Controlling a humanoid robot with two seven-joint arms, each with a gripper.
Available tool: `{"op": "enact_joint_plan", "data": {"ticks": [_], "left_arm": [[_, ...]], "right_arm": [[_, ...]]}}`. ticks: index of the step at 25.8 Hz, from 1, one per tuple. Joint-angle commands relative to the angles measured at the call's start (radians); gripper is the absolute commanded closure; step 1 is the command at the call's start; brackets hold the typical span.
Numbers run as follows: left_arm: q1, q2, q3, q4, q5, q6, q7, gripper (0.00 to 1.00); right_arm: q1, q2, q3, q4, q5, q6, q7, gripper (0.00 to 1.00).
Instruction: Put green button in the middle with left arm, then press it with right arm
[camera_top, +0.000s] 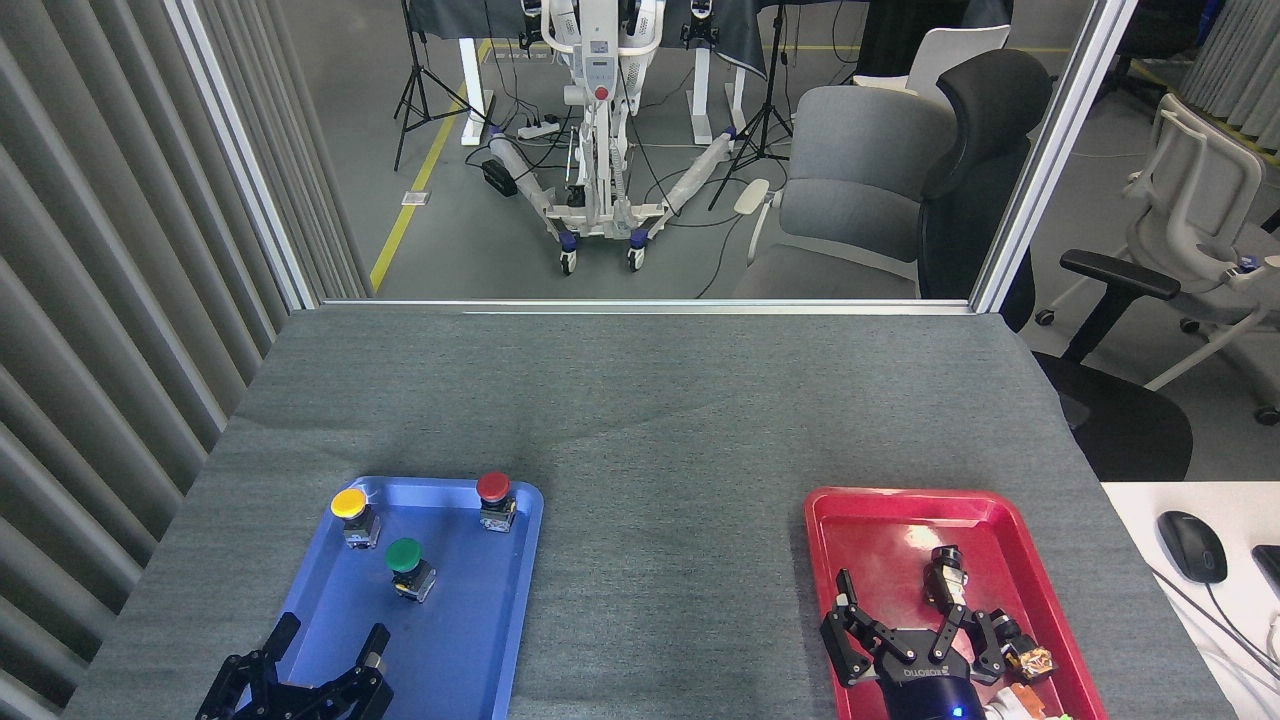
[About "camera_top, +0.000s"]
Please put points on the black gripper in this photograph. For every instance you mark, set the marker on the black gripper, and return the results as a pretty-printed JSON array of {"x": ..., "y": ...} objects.
[
  {"x": 930, "y": 690},
  {"x": 290, "y": 706}
]

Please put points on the green push button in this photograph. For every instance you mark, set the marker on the green push button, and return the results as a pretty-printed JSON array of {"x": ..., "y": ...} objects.
[{"x": 404, "y": 555}]

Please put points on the yellow push button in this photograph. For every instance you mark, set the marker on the yellow push button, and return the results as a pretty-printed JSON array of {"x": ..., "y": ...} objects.
[{"x": 349, "y": 503}]

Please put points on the red push button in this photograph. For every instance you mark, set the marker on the red push button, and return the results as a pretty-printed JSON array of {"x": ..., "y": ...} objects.
[{"x": 493, "y": 487}]

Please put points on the red plastic tray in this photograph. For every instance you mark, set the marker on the red plastic tray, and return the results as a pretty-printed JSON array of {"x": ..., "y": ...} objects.
[{"x": 875, "y": 540}]

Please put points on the blue plastic tray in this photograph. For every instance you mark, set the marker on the blue plastic tray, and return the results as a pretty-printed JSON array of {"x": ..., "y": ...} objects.
[{"x": 450, "y": 620}]

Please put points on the white desk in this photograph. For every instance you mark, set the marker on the white desk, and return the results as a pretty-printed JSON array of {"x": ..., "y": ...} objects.
[{"x": 1150, "y": 500}]

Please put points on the black computer mouse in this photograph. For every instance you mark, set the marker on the black computer mouse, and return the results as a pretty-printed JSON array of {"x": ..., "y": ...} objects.
[{"x": 1192, "y": 546}]

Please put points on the grey office chair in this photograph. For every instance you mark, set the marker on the grey office chair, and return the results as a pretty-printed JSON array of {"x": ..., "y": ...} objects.
[{"x": 850, "y": 190}]

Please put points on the metal floor outlet plate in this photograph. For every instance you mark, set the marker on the metal floor outlet plate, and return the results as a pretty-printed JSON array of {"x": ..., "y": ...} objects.
[{"x": 416, "y": 198}]

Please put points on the black office chair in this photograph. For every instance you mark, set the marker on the black office chair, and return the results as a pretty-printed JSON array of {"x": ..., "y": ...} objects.
[{"x": 985, "y": 130}]

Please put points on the white mesh office chair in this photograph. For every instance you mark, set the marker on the white mesh office chair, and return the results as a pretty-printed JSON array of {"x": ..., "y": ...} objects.
[{"x": 1200, "y": 200}]

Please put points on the black power adapter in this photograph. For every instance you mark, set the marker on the black power adapter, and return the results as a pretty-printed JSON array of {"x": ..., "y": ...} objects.
[{"x": 499, "y": 178}]

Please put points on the black tripod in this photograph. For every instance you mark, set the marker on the black tripod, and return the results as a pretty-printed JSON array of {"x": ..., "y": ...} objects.
[
  {"x": 767, "y": 110},
  {"x": 415, "y": 85}
]

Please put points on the white table leg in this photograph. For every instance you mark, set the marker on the white table leg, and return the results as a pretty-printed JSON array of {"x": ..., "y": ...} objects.
[
  {"x": 703, "y": 95},
  {"x": 472, "y": 90}
]

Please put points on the white plastic chair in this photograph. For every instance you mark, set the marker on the white plastic chair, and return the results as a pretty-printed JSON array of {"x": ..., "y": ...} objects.
[{"x": 955, "y": 50}]

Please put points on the white power strip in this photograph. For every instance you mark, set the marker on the white power strip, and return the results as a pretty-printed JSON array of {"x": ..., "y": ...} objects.
[{"x": 538, "y": 130}]

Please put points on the white stand on wheels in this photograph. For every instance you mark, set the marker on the white stand on wheels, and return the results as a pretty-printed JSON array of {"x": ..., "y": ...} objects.
[{"x": 600, "y": 70}]

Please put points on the grey curtain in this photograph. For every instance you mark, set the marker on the grey curtain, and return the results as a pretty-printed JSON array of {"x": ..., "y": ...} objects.
[{"x": 1235, "y": 60}]

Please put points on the black silver selector switch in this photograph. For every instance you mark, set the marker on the black silver selector switch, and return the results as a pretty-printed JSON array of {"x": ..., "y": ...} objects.
[{"x": 946, "y": 578}]

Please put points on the black amber selector switch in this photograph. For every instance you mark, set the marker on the black amber selector switch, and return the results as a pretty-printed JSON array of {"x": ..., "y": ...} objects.
[{"x": 1036, "y": 662}]

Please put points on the white orange switch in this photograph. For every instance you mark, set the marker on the white orange switch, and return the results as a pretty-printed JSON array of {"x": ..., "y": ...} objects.
[{"x": 1025, "y": 703}]

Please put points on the silver frame rail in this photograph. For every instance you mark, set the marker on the silver frame rail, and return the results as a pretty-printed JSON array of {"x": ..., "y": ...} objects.
[{"x": 650, "y": 306}]

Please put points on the silver frame post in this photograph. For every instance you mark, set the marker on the silver frame post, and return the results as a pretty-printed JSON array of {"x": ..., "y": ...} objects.
[
  {"x": 1050, "y": 150},
  {"x": 235, "y": 150}
]

